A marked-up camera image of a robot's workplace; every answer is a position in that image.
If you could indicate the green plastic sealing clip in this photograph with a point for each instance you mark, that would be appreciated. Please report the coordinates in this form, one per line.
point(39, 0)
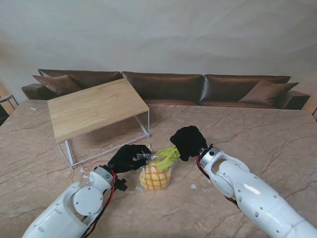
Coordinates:
point(167, 161)

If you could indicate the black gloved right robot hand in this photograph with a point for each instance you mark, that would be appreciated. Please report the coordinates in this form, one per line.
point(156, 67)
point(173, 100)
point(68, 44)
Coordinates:
point(190, 141)

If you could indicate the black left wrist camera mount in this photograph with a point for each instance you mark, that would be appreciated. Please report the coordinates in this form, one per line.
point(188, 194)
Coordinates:
point(121, 184)

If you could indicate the small wooden white-framed table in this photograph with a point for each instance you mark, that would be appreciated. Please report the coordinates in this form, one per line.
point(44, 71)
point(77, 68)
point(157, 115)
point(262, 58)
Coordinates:
point(94, 109)

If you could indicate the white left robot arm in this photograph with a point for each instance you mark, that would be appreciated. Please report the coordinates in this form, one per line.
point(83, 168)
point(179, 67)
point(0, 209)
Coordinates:
point(86, 198)

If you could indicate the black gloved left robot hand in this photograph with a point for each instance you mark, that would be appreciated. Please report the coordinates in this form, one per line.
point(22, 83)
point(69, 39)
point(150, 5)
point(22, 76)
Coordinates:
point(126, 158)

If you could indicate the clear plastic bread bag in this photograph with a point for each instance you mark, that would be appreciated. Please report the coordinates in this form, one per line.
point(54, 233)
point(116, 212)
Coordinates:
point(146, 156)

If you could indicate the brown square cushion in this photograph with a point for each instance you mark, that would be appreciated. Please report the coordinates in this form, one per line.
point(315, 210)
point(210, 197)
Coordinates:
point(267, 90)
point(59, 83)

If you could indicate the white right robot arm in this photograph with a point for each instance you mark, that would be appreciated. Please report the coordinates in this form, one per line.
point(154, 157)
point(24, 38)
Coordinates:
point(235, 178)

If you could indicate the brown leather sofa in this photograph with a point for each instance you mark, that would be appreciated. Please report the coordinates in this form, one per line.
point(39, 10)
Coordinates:
point(168, 86)

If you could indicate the dark metal side table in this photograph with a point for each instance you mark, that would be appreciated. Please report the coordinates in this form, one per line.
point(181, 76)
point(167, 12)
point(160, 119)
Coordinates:
point(2, 117)

